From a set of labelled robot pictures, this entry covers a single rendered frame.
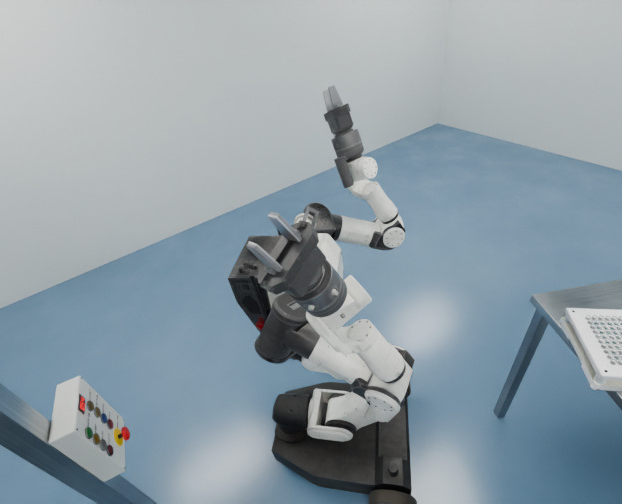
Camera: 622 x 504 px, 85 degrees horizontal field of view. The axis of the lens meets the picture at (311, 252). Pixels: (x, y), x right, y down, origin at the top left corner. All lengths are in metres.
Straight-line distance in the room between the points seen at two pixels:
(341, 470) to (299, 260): 1.38
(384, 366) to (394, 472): 0.99
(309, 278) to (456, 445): 1.62
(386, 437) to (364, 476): 0.19
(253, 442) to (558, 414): 1.57
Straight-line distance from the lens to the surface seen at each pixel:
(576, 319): 1.37
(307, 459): 1.82
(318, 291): 0.56
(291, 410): 1.73
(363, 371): 0.84
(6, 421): 1.03
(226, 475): 2.08
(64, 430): 1.10
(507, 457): 2.09
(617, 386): 1.32
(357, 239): 1.20
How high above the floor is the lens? 1.87
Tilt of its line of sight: 38 degrees down
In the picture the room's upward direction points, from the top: 10 degrees counter-clockwise
